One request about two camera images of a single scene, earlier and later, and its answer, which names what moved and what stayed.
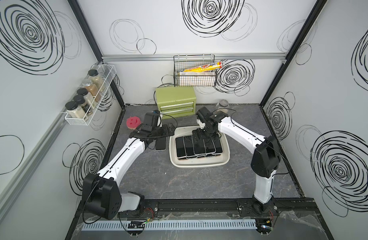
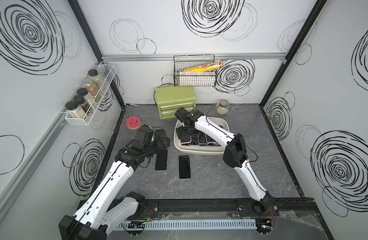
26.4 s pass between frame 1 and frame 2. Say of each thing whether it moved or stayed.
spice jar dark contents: stayed
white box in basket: stayed
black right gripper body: moved
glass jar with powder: stayed
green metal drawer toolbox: stayed
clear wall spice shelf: stayed
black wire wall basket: stayed
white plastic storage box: moved
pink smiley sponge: stayed
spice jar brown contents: stayed
